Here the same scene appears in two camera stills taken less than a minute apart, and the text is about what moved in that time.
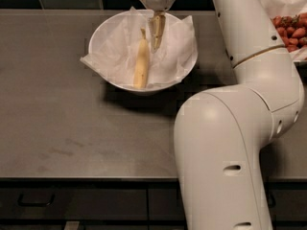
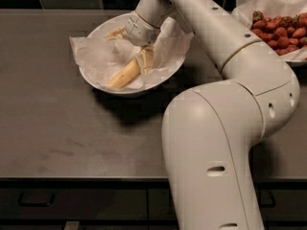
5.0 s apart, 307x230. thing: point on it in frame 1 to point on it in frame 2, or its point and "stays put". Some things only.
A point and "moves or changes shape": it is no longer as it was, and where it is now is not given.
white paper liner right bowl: [279, 2] stays put
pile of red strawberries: [292, 30] stays put
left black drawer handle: [35, 204] stays put
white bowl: [122, 52] moves or changes shape
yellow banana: [142, 67] to [128, 74]
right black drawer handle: [273, 200] stays put
